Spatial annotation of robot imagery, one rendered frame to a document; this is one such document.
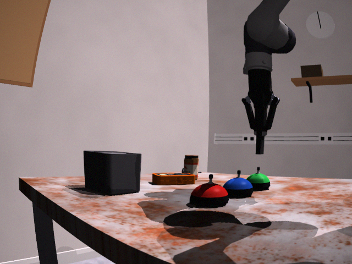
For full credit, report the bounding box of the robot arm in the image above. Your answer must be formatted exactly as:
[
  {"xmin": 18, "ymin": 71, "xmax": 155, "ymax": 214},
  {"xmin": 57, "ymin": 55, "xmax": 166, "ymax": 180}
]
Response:
[{"xmin": 243, "ymin": 0, "xmax": 296, "ymax": 75}]

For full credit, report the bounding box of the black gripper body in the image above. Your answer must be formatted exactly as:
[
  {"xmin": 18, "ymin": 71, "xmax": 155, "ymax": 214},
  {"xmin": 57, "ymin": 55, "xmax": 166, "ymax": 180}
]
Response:
[{"xmin": 248, "ymin": 69, "xmax": 273, "ymax": 106}]

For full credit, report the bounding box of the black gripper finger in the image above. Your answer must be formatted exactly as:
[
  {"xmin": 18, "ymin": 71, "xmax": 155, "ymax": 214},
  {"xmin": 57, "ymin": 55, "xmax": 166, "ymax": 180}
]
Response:
[
  {"xmin": 258, "ymin": 93, "xmax": 280, "ymax": 155},
  {"xmin": 242, "ymin": 93, "xmax": 261, "ymax": 154}
]

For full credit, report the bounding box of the blue bell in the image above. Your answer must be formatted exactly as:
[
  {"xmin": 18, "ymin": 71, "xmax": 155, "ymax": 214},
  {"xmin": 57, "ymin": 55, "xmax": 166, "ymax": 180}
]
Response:
[{"xmin": 223, "ymin": 170, "xmax": 253, "ymax": 199}]

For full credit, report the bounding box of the green dome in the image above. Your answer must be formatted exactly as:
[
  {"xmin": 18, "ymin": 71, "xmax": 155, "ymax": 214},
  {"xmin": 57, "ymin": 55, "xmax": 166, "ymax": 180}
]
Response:
[{"xmin": 246, "ymin": 167, "xmax": 270, "ymax": 191}]

